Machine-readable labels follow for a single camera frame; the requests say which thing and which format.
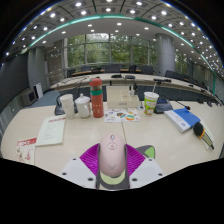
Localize colourful sticker sheet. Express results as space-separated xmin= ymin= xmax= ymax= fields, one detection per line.
xmin=103 ymin=107 xmax=141 ymax=124

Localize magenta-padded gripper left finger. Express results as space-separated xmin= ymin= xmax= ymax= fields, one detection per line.
xmin=59 ymin=142 xmax=101 ymax=190

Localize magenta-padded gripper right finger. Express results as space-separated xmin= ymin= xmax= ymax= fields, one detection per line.
xmin=123 ymin=143 xmax=166 ymax=190

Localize beige cardboard box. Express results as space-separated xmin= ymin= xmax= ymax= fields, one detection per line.
xmin=105 ymin=85 xmax=141 ymax=110

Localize white paper document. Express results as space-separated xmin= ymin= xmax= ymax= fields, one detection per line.
xmin=35 ymin=114 xmax=67 ymax=147

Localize green white paper cup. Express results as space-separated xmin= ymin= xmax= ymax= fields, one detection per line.
xmin=143 ymin=91 xmax=160 ymax=116

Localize blue white book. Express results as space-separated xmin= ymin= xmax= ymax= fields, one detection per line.
xmin=163 ymin=107 xmax=202 ymax=134

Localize pink computer mouse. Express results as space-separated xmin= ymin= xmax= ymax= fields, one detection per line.
xmin=98 ymin=133 xmax=128 ymax=179

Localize dark office chairs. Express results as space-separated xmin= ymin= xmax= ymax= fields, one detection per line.
xmin=66 ymin=63 xmax=214 ymax=88

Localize cat face mouse pad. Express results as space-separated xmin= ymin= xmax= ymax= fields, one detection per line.
xmin=95 ymin=144 xmax=156 ymax=191

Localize white lidded mug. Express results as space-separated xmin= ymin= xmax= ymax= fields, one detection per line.
xmin=74 ymin=93 xmax=92 ymax=119

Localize red bottle with green band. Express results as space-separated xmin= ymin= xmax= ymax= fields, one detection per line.
xmin=88 ymin=77 xmax=105 ymax=119

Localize black gooseneck desk microphone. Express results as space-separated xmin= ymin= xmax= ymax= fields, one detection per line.
xmin=53 ymin=84 xmax=79 ymax=116
xmin=153 ymin=98 xmax=191 ymax=115

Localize black yellow handheld microphone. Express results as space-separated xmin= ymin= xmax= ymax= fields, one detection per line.
xmin=192 ymin=121 xmax=215 ymax=151

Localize ceiling lights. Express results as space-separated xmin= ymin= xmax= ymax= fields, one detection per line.
xmin=4 ymin=0 xmax=221 ymax=64

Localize red white fan print booklet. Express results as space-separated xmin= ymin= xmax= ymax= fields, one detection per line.
xmin=15 ymin=136 xmax=38 ymax=166

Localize white board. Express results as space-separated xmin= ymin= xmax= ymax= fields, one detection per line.
xmin=34 ymin=82 xmax=44 ymax=100

